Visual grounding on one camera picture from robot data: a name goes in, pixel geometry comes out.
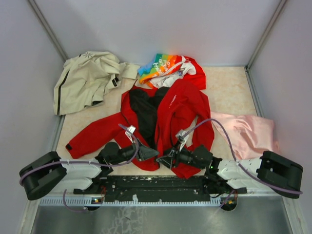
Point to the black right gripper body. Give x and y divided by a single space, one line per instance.
187 156

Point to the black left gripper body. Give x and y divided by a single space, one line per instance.
127 152

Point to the red jacket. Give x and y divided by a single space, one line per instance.
157 114

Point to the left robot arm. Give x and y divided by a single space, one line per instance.
51 174

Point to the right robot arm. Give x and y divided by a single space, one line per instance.
268 172

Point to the beige jacket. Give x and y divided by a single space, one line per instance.
87 78

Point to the pink satin cloth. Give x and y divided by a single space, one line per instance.
250 135

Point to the rainbow white red garment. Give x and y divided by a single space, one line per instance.
165 69

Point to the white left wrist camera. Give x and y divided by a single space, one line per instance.
129 132

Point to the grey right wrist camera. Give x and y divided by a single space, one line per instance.
182 137

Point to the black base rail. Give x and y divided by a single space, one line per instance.
156 188

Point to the right aluminium frame post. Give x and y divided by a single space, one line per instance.
261 43

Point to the aluminium frame post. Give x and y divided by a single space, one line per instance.
48 29
261 43

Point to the left aluminium frame post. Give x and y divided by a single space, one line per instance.
48 29

